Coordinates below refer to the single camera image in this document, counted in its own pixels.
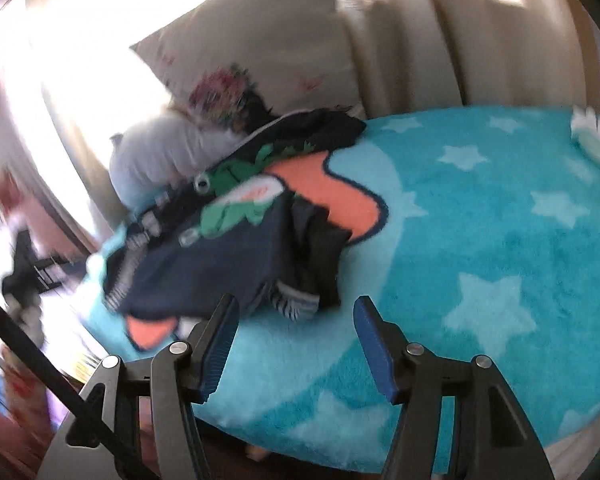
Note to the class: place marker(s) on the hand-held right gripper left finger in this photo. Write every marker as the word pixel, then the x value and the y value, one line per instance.
pixel 219 347

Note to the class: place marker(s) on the teal star printed blanket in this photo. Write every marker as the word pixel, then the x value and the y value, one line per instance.
pixel 470 240

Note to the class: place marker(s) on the beige curtain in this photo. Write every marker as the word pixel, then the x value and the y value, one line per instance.
pixel 480 35

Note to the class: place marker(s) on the black stand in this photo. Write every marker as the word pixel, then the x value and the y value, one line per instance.
pixel 27 265

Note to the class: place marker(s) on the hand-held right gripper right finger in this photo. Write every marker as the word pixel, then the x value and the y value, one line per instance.
pixel 375 347

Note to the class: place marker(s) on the cream floral printed pillow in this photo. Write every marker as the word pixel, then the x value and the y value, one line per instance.
pixel 260 40

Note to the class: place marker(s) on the grey plush pillow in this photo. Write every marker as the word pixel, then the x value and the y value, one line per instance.
pixel 165 145

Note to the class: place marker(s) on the navy pants with striped lining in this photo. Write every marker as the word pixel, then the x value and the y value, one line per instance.
pixel 215 255

